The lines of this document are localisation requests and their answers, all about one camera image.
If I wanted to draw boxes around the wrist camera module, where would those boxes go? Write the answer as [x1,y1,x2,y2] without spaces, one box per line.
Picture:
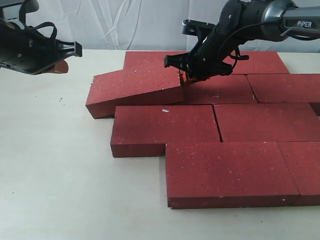
[0,0,40,21]
[182,19,216,41]

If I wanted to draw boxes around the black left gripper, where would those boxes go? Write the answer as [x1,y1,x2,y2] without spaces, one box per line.
[0,23,83,75]

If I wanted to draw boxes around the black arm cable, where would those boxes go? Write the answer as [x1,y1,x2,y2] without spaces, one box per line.
[219,22,266,68]
[17,0,58,42]

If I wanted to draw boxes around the middle row red brick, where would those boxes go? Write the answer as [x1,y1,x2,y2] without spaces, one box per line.
[213,103,320,142]

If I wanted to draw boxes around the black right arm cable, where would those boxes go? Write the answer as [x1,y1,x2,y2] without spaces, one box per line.
[219,22,266,68]

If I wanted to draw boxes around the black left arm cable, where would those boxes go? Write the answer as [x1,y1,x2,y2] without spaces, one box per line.
[17,0,58,42]

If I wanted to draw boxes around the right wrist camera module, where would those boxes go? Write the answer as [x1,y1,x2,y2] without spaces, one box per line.
[182,19,216,41]

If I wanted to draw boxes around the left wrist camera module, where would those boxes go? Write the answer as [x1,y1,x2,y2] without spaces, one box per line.
[0,0,40,21]

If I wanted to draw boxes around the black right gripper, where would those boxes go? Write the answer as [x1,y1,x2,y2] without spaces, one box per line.
[164,32,233,85]

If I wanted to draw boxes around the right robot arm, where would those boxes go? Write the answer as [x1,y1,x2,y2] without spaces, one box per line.
[164,0,320,84]

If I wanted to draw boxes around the white backdrop cloth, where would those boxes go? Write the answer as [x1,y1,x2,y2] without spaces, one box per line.
[0,0,320,53]

